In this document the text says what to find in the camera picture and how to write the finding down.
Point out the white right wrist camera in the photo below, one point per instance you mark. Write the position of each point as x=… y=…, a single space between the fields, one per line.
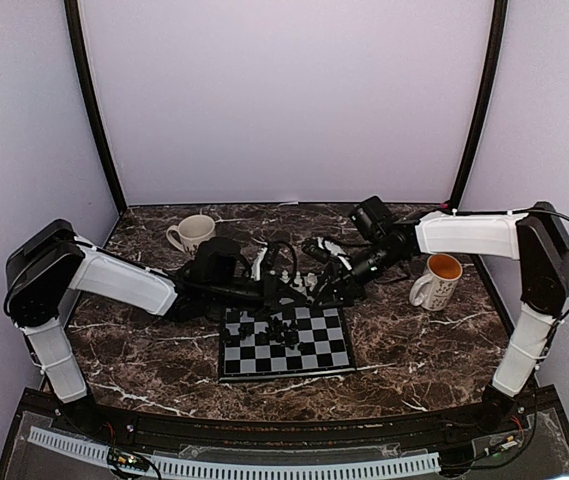
x=323 y=250

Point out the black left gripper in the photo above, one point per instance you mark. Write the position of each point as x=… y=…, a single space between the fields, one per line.
x=272 y=287

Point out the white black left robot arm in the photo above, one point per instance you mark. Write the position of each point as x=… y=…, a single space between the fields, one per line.
x=55 y=261

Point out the black grey chess board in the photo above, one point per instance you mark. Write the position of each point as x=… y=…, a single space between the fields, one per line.
x=325 y=349

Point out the black frame post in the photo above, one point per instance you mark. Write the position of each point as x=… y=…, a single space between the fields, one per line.
x=83 y=71
x=488 y=75

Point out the black left frame post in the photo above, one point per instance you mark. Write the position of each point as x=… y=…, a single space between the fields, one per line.
x=83 y=71

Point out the cream floral mug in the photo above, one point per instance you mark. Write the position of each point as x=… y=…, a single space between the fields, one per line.
x=190 y=233

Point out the white chess piece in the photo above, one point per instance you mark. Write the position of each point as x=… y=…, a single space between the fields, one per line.
x=309 y=281
x=295 y=280
x=285 y=276

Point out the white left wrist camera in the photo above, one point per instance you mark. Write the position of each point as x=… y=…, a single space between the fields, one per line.
x=264 y=261

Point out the black front rail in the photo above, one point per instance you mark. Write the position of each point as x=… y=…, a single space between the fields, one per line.
x=446 y=428

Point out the pile of black chess pieces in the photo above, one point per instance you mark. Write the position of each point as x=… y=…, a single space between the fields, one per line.
x=242 y=329

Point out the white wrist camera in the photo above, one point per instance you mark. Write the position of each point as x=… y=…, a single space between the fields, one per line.
x=323 y=250
x=264 y=261

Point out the black right frame post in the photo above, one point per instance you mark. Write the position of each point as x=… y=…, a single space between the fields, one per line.
x=488 y=75

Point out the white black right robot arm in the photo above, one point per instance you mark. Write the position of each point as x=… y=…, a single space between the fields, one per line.
x=535 y=238

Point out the white slotted cable duct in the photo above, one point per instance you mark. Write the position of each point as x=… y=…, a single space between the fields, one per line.
x=165 y=467

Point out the white mug orange interior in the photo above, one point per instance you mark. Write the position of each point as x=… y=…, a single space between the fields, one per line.
x=435 y=288

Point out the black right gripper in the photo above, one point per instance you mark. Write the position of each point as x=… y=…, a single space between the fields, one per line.
x=342 y=281

